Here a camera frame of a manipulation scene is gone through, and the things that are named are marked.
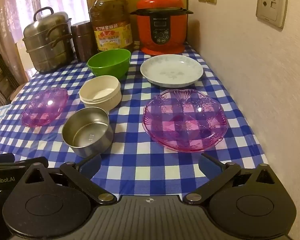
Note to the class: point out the pink window curtain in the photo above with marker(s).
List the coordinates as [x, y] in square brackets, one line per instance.
[15, 15]

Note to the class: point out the white ceramic plate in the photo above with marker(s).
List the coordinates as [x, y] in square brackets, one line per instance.
[171, 71]

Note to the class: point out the beige data wall outlet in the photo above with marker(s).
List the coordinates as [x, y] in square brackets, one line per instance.
[272, 12]

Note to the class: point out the large cooking oil bottle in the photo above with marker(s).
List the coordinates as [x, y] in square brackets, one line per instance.
[111, 24]

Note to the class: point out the brown metal canister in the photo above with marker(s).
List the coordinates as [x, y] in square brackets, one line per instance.
[85, 44]

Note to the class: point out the cream plastic bowl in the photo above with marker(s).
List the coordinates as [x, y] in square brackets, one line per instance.
[102, 91]

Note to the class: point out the green plastic bowl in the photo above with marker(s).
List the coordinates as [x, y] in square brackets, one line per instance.
[115, 62]

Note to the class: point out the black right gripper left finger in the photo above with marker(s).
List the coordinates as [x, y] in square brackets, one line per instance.
[48, 203]

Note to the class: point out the large purple glass plate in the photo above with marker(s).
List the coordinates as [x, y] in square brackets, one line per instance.
[185, 120]

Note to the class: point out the red electric pressure cooker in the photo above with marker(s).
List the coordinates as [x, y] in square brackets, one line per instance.
[162, 26]

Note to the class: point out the blue white checkered tablecloth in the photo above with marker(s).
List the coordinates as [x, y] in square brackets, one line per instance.
[134, 164]

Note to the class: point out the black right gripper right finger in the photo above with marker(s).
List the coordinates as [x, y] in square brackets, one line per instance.
[247, 203]

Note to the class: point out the stainless steel steamer pot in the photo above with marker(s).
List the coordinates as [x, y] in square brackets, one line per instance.
[48, 40]

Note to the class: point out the stainless steel bowl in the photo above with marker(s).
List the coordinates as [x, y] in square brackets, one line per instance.
[88, 131]

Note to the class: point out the small purple glass plate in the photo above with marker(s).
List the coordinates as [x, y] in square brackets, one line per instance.
[45, 107]

